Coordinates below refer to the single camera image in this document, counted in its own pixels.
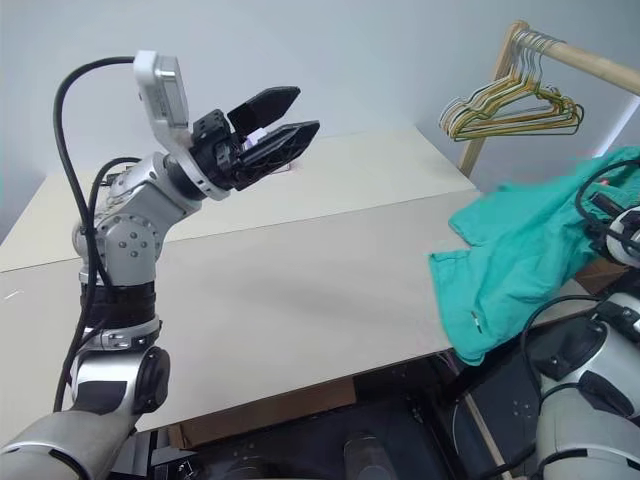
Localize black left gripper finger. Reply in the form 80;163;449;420
226;86;303;136
233;119;321;191

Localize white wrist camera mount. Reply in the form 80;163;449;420
605;205;640;265
132;49;237;203

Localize brown cardboard box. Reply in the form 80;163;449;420
572;258;632;297

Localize wooden clothes rack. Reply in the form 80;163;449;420
457;19;640;179

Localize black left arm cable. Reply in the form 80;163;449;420
52;56;137;412

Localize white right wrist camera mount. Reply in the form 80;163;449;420
605;205;640;265

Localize bunch of wire hangers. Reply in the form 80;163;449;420
446;32;581;139

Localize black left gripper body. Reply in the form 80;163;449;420
190;109;251;192

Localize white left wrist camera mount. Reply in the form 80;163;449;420
132;49;237;203

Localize purple tissue box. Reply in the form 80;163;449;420
246;128;301;174

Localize teal green fabric garment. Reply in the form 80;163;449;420
428;145;640;368

